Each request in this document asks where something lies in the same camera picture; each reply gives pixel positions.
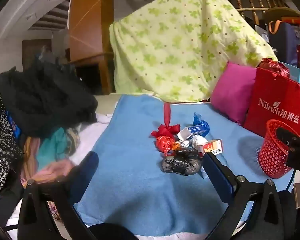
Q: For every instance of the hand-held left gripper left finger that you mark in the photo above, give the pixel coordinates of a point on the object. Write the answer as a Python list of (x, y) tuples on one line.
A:
[(90, 166)]

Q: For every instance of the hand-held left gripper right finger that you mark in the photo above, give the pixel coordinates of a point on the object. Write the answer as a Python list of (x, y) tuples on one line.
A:
[(216, 173)]

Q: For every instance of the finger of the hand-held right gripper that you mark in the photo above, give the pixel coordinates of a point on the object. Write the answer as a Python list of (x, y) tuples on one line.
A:
[(286, 135)]

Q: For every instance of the red plastic mesh basket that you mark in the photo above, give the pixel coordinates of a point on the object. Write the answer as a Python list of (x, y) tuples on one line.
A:
[(272, 155)]

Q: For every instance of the red and white cigarette box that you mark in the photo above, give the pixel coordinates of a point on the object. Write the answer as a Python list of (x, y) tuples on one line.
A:
[(211, 146)]

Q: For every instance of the black plastic bag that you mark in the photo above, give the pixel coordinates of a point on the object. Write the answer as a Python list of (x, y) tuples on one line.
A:
[(181, 163)]

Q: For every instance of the white paper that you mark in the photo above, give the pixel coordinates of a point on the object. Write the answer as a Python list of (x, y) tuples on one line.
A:
[(199, 140)]

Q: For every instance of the white medicine box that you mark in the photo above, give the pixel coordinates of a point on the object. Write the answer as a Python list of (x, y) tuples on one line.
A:
[(193, 130)]

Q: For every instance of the orange wrapper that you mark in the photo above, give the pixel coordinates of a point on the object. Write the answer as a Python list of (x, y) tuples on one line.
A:
[(176, 145)]

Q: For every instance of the blue plastic bag bundle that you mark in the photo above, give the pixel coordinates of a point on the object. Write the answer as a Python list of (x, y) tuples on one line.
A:
[(202, 125)]

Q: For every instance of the small red plastic bag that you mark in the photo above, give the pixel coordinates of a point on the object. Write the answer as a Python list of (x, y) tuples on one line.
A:
[(163, 143)]

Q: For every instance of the red ribbon bow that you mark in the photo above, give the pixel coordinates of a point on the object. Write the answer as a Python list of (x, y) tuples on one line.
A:
[(167, 120)]

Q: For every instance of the white bed sheet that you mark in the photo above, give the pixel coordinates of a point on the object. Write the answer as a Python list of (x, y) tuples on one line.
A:
[(90, 137)]

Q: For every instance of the pink cloth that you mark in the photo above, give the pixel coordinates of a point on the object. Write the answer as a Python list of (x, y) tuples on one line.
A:
[(55, 170)]

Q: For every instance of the light blue blanket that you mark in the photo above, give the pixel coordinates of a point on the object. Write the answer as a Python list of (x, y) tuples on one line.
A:
[(130, 175)]

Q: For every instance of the teal cloth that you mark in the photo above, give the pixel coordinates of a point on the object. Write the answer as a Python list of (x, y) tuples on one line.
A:
[(52, 145)]

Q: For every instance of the red paper shopping bag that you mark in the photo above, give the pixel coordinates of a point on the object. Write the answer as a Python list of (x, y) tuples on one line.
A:
[(272, 92)]

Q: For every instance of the light blue cardboard box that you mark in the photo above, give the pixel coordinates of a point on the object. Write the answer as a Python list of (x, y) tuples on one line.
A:
[(298, 76)]

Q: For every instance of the pink pillow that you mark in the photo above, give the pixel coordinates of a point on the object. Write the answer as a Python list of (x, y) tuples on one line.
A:
[(232, 92)]

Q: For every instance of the large red plastic bag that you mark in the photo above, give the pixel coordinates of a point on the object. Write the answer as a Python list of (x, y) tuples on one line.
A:
[(275, 66)]

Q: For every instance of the black fluffy cloth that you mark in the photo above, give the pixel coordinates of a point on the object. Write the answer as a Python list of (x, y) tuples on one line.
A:
[(45, 100)]

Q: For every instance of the black white floral cloth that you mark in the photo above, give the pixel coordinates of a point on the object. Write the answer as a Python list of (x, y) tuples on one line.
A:
[(2, 142)]

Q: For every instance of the round woven tray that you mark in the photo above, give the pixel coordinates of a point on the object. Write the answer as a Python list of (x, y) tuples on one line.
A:
[(280, 13)]

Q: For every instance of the green clover print quilt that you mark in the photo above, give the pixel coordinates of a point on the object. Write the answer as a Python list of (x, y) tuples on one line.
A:
[(177, 42)]

